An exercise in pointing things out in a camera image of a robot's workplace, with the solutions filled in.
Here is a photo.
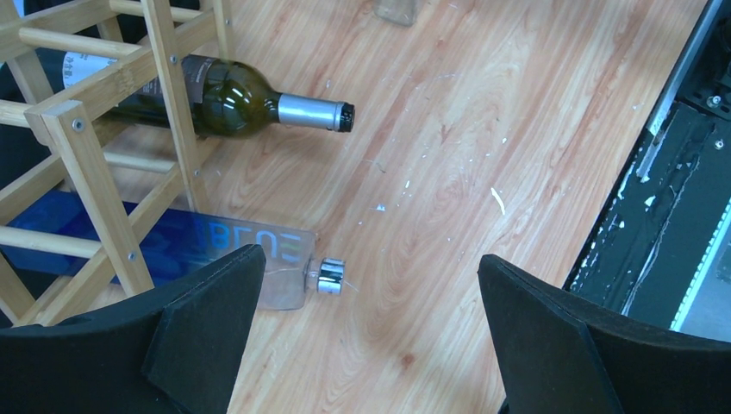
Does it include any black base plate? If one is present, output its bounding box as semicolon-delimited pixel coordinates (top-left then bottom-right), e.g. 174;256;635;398
564;1;730;342

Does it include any dark green bottle silver foil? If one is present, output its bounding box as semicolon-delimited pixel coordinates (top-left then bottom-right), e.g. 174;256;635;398
56;52;355;138

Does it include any wooden lattice wine rack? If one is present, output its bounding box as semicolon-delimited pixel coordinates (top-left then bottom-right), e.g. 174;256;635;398
0;0;236;328

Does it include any clear bottle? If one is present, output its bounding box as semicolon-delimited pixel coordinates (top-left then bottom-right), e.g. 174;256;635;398
373;0;420;27

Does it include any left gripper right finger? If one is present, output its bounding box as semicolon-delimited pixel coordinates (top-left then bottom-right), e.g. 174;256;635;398
478;254;730;413

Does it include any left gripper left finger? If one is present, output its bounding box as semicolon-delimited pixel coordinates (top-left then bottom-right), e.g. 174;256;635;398
1;245;266;413

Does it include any blue square bottle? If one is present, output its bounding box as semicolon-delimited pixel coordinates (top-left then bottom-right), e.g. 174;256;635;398
1;191;345;311

